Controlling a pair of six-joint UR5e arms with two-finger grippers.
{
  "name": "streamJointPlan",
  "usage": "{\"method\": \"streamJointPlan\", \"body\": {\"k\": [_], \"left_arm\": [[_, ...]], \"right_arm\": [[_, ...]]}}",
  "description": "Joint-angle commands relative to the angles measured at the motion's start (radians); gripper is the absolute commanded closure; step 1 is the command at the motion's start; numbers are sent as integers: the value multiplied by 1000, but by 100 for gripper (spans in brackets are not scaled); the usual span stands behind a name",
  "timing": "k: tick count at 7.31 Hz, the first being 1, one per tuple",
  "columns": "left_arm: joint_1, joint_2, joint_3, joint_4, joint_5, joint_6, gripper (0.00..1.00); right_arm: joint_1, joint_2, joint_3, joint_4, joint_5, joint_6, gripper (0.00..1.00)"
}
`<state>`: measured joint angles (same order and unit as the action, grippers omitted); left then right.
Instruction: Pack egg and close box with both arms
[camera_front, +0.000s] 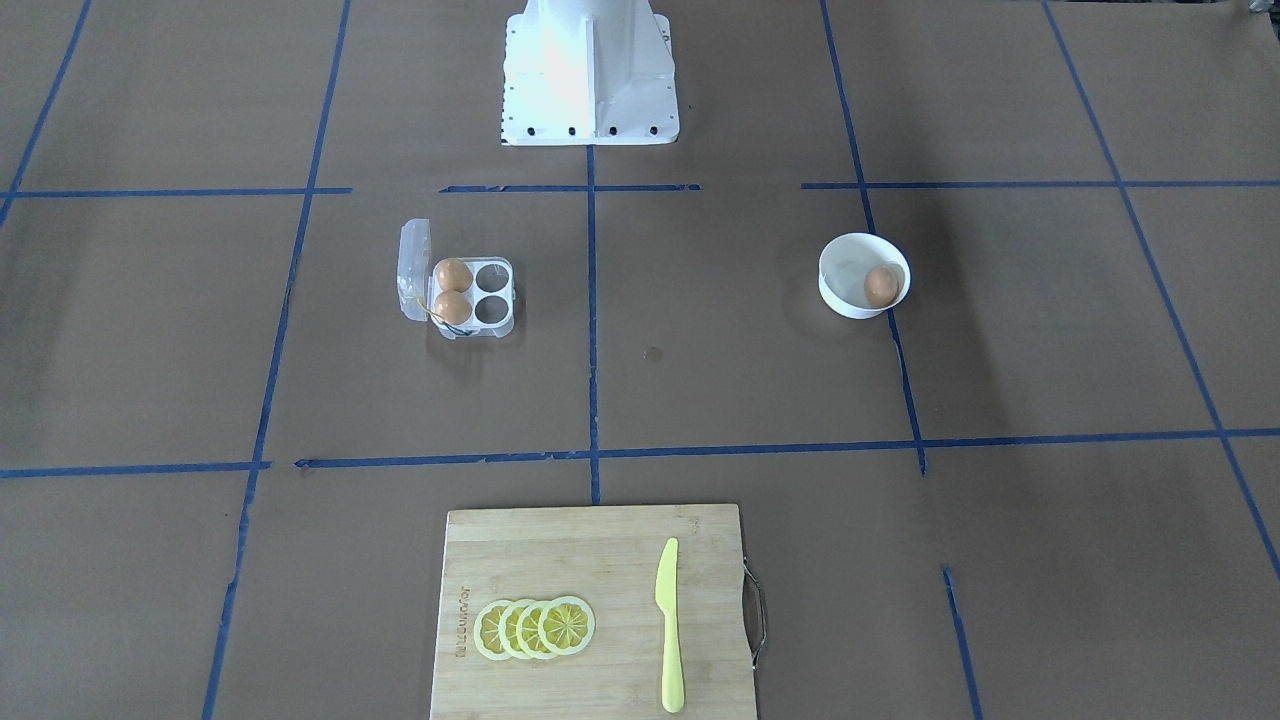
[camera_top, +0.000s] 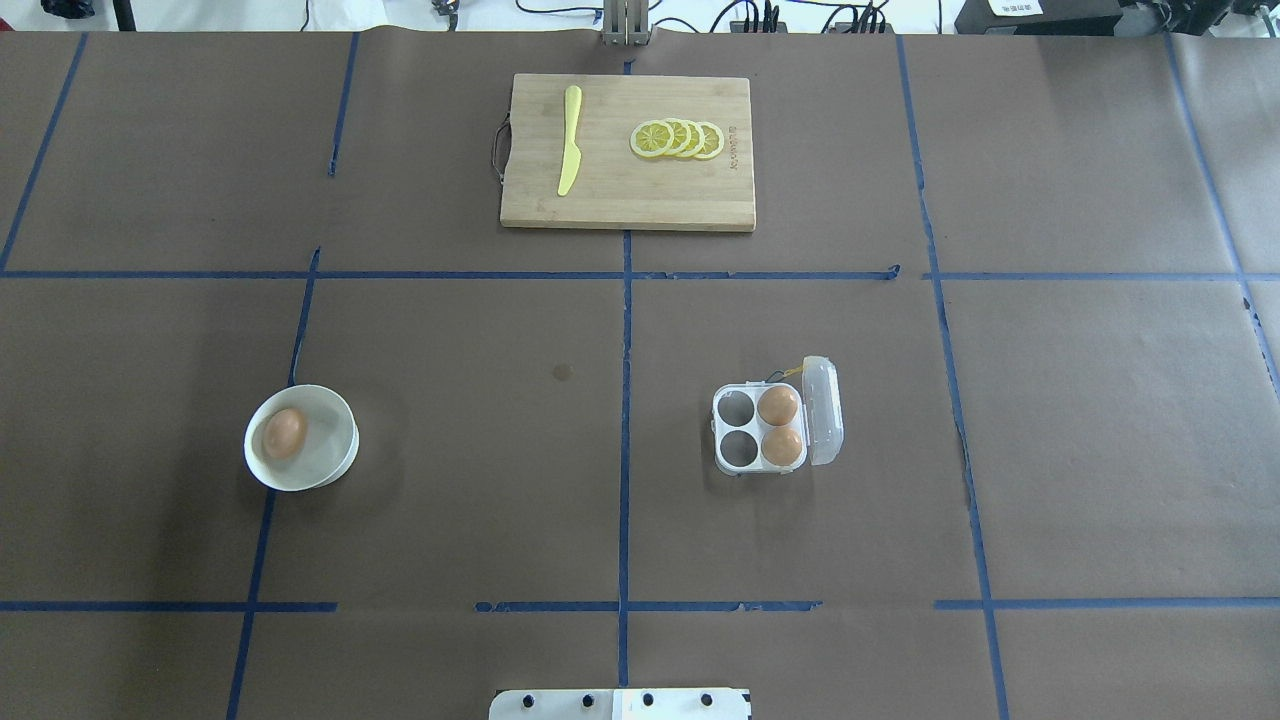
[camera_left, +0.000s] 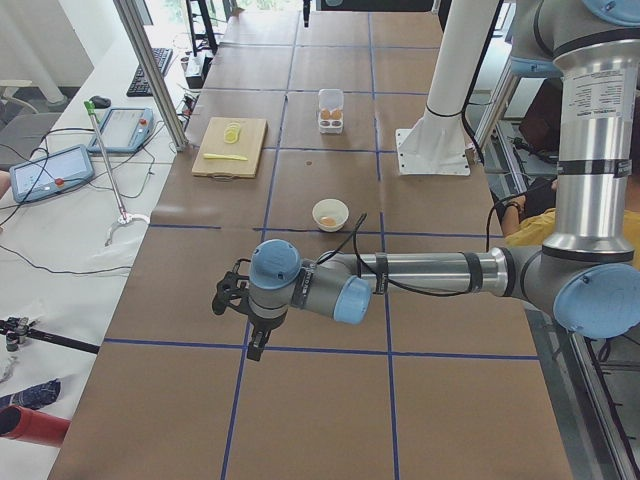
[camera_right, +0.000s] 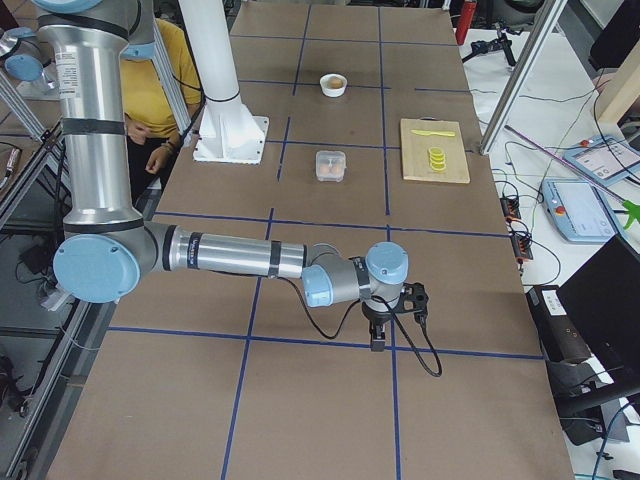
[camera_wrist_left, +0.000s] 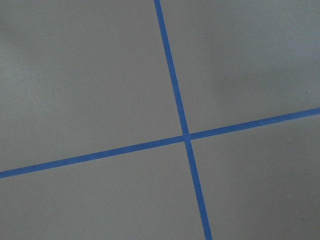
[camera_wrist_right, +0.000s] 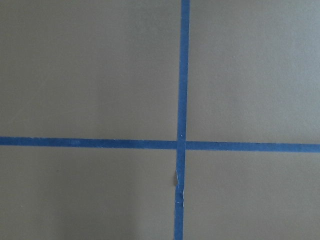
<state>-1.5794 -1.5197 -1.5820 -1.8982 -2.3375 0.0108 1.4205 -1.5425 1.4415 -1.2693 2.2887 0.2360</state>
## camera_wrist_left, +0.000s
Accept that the blue tape strip lengthwise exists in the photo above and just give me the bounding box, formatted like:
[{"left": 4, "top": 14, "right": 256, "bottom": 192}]
[{"left": 154, "top": 0, "right": 213, "bottom": 240}]

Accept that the blue tape strip crosswise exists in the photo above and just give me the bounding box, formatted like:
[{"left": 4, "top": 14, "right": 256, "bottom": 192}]
[{"left": 0, "top": 108, "right": 320, "bottom": 179}]

